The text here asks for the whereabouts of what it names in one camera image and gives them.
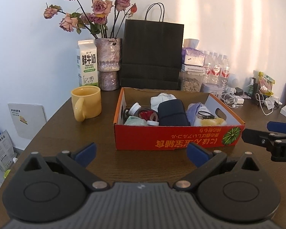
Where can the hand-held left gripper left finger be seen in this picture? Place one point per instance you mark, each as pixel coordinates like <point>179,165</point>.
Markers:
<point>85,151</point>

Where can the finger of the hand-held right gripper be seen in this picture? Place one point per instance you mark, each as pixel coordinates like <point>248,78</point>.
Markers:
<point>280,127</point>
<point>255,136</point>

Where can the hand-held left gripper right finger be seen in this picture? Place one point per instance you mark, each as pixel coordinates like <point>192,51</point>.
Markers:
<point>197,153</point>

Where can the red cardboard box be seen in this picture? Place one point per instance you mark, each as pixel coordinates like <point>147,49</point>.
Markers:
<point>169,138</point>

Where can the white yellow plush alpaca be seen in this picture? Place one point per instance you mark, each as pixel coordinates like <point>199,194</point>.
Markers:
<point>212,122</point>

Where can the purple knitted cloth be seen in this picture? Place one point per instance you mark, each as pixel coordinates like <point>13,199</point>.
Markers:
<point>193,112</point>

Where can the white wet wipes pack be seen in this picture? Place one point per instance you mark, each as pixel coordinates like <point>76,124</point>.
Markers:
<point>207,108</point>

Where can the navy zip case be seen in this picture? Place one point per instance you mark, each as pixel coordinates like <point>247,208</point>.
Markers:
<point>172,112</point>

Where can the iridescent plastic bag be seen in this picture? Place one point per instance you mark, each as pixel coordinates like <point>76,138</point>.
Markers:
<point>134,121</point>

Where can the red rose flower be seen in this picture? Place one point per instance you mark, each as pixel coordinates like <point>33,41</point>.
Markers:
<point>146,115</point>

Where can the white cloth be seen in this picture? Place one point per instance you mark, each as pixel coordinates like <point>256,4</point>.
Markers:
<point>162,99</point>

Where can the white charger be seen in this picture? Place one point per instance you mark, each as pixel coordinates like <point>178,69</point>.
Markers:
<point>240,99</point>

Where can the white earphones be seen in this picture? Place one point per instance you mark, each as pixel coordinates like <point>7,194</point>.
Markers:
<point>228,99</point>

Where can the yellow snack bag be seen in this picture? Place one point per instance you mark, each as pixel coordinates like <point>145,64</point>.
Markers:
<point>266,83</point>

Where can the black power adapter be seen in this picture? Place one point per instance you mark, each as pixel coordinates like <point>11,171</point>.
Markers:
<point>239,91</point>

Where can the dark small bottle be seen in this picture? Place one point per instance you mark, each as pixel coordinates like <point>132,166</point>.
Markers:
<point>252,87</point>

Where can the yellow mug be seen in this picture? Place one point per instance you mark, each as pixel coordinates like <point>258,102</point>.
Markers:
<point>88,102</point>

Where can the white robot toy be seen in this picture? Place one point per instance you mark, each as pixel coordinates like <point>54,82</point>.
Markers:
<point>232,81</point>

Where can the clear water bottle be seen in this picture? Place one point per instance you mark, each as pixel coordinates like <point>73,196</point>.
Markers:
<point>207,69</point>
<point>216,70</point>
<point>225,72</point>

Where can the clear seed container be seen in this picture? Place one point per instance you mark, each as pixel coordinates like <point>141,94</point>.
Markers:
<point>190,82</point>

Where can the blue white paper box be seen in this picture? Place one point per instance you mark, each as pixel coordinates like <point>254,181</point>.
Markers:
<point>2,150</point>

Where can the white milk carton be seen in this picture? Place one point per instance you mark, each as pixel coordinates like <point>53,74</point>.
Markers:
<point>87,64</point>

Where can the purple glitter vase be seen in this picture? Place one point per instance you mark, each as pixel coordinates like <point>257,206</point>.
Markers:
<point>108,59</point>

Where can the purple tissue box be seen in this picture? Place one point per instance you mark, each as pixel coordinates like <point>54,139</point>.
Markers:
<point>193,56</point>

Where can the black paper bag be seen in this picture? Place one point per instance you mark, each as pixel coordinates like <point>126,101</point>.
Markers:
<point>152,52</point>

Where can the dried pink roses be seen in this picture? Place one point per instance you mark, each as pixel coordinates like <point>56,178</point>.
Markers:
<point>100,6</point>

